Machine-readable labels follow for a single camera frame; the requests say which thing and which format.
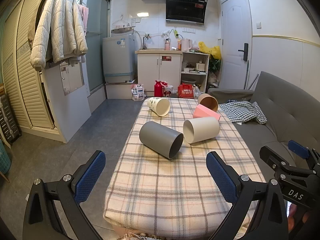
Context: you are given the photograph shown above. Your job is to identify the checked cloth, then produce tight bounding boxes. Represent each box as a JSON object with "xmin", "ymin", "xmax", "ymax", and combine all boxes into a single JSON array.
[{"xmin": 219, "ymin": 101, "xmax": 267, "ymax": 125}]

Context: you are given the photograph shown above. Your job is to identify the black door handle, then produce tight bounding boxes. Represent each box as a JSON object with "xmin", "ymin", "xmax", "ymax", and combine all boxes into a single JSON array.
[{"xmin": 238, "ymin": 43, "xmax": 249, "ymax": 61}]

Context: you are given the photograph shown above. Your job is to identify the red thermos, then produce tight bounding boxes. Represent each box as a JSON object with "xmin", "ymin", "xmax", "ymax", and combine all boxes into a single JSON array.
[{"xmin": 153, "ymin": 80, "xmax": 164, "ymax": 97}]

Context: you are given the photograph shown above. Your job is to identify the grey sofa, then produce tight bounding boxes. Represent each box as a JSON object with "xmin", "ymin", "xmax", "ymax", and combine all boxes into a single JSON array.
[{"xmin": 207, "ymin": 71, "xmax": 320, "ymax": 180}]

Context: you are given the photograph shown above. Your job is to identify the person's right hand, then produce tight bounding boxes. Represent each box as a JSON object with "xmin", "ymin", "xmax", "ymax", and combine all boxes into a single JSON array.
[{"xmin": 287, "ymin": 201, "xmax": 312, "ymax": 233}]

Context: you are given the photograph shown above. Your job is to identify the white leaning board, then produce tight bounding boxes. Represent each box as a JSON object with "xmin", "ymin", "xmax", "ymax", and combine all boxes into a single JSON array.
[{"xmin": 45, "ymin": 60, "xmax": 92, "ymax": 144}]

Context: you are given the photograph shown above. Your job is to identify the white door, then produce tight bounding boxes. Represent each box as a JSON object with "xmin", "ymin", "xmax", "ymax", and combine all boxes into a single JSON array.
[{"xmin": 220, "ymin": 0, "xmax": 253, "ymax": 90}]

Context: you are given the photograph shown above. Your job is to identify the cream louvered wardrobe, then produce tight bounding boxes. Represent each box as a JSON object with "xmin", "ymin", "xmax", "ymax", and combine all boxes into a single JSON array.
[{"xmin": 0, "ymin": 0, "xmax": 57, "ymax": 130}]

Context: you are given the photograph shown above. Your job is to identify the white puffer jacket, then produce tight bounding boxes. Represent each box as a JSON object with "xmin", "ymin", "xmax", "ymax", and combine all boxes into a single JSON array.
[{"xmin": 30, "ymin": 0, "xmax": 88, "ymax": 71}]

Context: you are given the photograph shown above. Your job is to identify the red gift bag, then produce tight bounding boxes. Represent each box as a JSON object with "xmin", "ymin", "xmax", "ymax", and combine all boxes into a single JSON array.
[{"xmin": 178, "ymin": 83, "xmax": 195, "ymax": 99}]

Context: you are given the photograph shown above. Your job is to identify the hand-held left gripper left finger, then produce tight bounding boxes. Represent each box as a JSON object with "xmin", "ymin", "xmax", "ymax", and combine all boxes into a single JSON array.
[{"xmin": 22, "ymin": 150, "xmax": 106, "ymax": 240}]

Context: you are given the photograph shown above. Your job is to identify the white printed package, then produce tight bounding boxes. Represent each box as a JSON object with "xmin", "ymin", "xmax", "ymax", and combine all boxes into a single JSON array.
[{"xmin": 130, "ymin": 83, "xmax": 146, "ymax": 101}]

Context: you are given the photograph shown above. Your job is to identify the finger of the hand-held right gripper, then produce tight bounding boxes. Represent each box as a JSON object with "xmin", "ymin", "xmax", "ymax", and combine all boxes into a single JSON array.
[
  {"xmin": 259, "ymin": 146, "xmax": 297, "ymax": 179},
  {"xmin": 287, "ymin": 140, "xmax": 320, "ymax": 174}
]

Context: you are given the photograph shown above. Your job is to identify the white washer platform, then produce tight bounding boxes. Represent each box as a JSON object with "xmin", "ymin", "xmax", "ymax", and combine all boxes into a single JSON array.
[{"xmin": 104, "ymin": 80, "xmax": 138, "ymax": 100}]

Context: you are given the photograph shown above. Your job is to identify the black range hood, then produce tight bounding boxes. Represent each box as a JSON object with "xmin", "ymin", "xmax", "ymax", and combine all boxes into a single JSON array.
[{"xmin": 164, "ymin": 0, "xmax": 209, "ymax": 25}]

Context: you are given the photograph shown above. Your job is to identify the white printed cup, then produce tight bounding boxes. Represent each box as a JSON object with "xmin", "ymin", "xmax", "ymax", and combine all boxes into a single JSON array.
[{"xmin": 147, "ymin": 97, "xmax": 171, "ymax": 117}]

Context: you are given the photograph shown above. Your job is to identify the pink electric kettle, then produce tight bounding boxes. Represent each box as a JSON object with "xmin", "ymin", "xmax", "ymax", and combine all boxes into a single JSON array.
[{"xmin": 181, "ymin": 38, "xmax": 193, "ymax": 52}]

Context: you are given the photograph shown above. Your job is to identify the teal basket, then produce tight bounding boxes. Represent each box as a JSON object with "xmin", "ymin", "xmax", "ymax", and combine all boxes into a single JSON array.
[{"xmin": 0, "ymin": 139, "xmax": 12, "ymax": 178}]

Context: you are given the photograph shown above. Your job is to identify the grey washing machine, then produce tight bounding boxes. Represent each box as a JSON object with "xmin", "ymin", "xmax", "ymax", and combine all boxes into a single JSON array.
[{"xmin": 102, "ymin": 34, "xmax": 137, "ymax": 83}]

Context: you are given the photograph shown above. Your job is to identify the grey cup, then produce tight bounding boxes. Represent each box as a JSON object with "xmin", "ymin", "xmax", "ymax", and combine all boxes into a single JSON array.
[{"xmin": 139, "ymin": 121, "xmax": 184, "ymax": 159}]

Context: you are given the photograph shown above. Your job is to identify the pink cup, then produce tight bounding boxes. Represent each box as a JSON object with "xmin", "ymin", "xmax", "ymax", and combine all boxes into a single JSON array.
[{"xmin": 192, "ymin": 104, "xmax": 221, "ymax": 122}]

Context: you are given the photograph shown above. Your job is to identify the green plant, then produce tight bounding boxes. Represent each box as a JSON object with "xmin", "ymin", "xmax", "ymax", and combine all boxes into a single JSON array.
[{"xmin": 209, "ymin": 58, "xmax": 222, "ymax": 77}]

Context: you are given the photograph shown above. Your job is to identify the metal faucet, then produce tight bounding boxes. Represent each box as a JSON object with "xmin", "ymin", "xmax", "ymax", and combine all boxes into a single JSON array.
[{"xmin": 142, "ymin": 34, "xmax": 152, "ymax": 50}]

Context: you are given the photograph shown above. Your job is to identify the brown cup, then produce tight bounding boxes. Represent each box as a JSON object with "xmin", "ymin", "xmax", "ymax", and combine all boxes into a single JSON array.
[{"xmin": 197, "ymin": 93, "xmax": 219, "ymax": 112}]

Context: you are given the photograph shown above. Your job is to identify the broom handle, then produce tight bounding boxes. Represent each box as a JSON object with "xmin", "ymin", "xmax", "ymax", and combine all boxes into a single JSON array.
[{"xmin": 244, "ymin": 60, "xmax": 250, "ymax": 89}]

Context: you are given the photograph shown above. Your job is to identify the yellow plastic bag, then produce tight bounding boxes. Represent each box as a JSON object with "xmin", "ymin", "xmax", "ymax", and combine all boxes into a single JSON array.
[{"xmin": 199, "ymin": 42, "xmax": 222, "ymax": 60}]

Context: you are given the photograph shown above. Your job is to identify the frosted glass sliding door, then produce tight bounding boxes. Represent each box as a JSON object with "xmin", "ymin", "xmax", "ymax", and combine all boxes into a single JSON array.
[{"xmin": 85, "ymin": 0, "xmax": 112, "ymax": 93}]

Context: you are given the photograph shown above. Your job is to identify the pink garment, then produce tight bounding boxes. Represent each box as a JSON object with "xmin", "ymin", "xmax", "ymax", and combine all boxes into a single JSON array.
[{"xmin": 78, "ymin": 4, "xmax": 89, "ymax": 37}]

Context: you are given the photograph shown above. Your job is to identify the white sink cabinet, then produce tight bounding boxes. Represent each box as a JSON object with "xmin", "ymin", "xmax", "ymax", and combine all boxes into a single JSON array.
[{"xmin": 135, "ymin": 49, "xmax": 183, "ymax": 93}]

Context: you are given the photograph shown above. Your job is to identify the pink white plastic bag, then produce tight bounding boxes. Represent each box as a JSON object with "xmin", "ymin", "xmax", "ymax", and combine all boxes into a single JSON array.
[{"xmin": 162, "ymin": 81, "xmax": 178, "ymax": 98}]

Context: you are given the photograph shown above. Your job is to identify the clothes hanger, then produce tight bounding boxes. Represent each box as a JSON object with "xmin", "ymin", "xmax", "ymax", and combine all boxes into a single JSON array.
[{"xmin": 111, "ymin": 15, "xmax": 133, "ymax": 34}]

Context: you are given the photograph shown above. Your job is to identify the cream white cup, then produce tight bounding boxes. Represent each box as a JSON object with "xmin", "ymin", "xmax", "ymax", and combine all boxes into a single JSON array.
[{"xmin": 183, "ymin": 117, "xmax": 220, "ymax": 144}]

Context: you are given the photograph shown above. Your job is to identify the dark plastic crate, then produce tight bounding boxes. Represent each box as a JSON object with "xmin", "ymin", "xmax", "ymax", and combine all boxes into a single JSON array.
[{"xmin": 0, "ymin": 94, "xmax": 22, "ymax": 145}]

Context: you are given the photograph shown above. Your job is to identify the plaid tablecloth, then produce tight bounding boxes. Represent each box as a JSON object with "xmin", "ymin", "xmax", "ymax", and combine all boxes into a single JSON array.
[{"xmin": 104, "ymin": 97, "xmax": 267, "ymax": 239}]

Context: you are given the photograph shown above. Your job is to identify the white open shelf unit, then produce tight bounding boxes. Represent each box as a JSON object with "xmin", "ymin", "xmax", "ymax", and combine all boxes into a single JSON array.
[{"xmin": 180, "ymin": 51, "xmax": 210, "ymax": 94}]

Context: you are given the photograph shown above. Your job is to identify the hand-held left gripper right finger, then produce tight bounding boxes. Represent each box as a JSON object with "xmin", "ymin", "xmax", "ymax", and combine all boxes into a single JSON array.
[{"xmin": 206, "ymin": 151, "xmax": 290, "ymax": 240}]

